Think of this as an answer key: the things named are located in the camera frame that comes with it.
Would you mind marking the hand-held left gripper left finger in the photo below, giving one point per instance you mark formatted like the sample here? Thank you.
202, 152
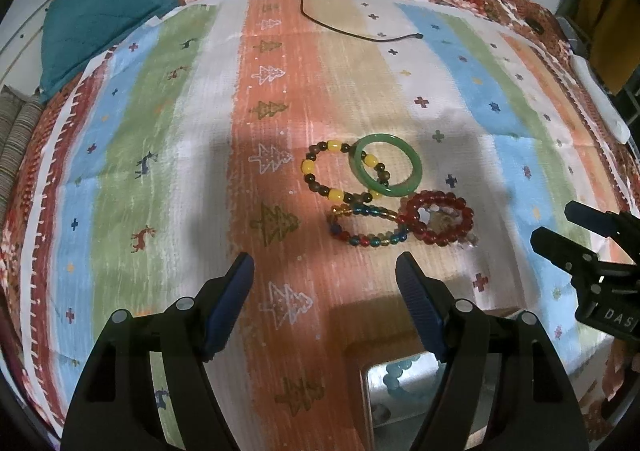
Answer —
227, 306

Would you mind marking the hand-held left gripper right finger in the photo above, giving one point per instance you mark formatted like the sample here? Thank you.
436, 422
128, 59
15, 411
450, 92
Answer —
420, 306

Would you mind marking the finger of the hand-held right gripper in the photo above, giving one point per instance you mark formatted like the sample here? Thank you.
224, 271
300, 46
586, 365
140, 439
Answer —
560, 251
590, 221

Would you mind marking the metal jewelry box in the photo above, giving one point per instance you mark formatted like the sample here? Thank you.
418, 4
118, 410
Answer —
395, 411

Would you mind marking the green jade bangle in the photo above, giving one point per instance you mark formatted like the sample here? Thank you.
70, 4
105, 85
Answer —
416, 166

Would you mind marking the striped printed mat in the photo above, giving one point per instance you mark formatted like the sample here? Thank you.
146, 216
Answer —
200, 81

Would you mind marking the grey striped cushion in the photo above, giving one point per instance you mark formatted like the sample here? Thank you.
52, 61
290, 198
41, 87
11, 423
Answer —
17, 131

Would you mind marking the teal cloth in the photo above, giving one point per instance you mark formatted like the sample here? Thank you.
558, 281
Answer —
100, 21

